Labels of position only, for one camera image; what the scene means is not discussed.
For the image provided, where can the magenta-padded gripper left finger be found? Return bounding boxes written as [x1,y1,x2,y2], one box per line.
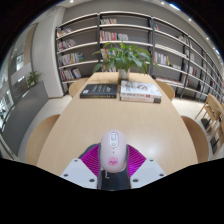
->
[60,143,103,190]

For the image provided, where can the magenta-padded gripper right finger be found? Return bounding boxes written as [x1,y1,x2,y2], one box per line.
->
[126,144,167,189]

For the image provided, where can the pale pink computer mouse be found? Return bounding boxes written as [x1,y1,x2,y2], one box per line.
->
[99,129,128,173]

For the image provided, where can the light wooden round-back chair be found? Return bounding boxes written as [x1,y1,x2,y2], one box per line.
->
[180,115,210,164]
[68,77,90,99]
[154,79,176,102]
[25,114,61,166]

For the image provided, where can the white red-edged book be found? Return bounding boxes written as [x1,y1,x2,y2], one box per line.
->
[119,94,162,105]

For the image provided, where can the white illustrated book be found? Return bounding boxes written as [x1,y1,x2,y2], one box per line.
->
[119,79,163,100]

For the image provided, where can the black hardcover book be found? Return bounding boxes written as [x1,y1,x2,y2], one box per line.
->
[79,83,118,99]

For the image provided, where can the wooden slat-back chair group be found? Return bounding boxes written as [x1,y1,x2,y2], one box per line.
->
[194,93,224,159]

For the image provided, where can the leafy green indoor plant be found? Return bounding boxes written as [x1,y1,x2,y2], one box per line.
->
[26,69,44,88]

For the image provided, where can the green plant in white pot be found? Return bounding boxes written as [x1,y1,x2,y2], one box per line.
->
[92,41,158,81]

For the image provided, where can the grey shelf unit with books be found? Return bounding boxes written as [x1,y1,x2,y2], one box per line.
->
[54,10,224,103]

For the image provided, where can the round ceiling lights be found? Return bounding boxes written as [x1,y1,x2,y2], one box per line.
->
[68,0,221,54]

